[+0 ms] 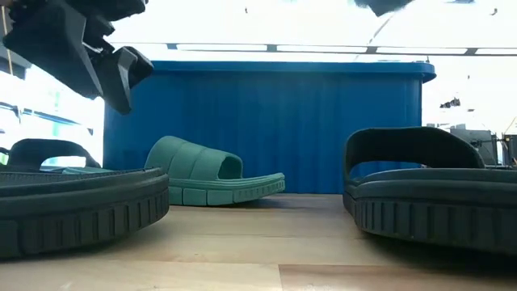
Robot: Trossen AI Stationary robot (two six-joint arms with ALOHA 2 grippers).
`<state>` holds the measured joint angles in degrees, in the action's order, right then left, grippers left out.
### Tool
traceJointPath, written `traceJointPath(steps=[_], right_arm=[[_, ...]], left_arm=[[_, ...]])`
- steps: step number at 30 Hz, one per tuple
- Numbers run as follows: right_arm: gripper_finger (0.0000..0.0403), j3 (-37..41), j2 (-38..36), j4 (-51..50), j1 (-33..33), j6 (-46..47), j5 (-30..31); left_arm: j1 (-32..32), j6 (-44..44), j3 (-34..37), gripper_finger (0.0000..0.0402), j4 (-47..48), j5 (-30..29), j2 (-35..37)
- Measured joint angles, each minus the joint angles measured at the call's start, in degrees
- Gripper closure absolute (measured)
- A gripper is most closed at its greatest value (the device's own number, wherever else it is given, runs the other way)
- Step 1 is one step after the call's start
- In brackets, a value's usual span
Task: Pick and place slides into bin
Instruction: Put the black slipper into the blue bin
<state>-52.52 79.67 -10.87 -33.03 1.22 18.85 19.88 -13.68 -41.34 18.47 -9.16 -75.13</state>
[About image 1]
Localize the teal foam slide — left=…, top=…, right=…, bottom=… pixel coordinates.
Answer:
left=52, top=166, right=118, bottom=175
left=144, top=135, right=286, bottom=207

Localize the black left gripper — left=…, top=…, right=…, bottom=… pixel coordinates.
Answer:
left=2, top=0, right=154, bottom=116

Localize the blue plastic bin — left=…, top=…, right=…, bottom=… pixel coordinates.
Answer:
left=103, top=60, right=437, bottom=195

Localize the black foam slide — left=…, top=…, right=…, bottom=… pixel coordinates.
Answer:
left=0, top=138, right=170, bottom=259
left=342, top=126, right=517, bottom=256

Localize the dark background equipment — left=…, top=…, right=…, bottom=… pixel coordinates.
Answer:
left=450, top=128, right=517, bottom=167

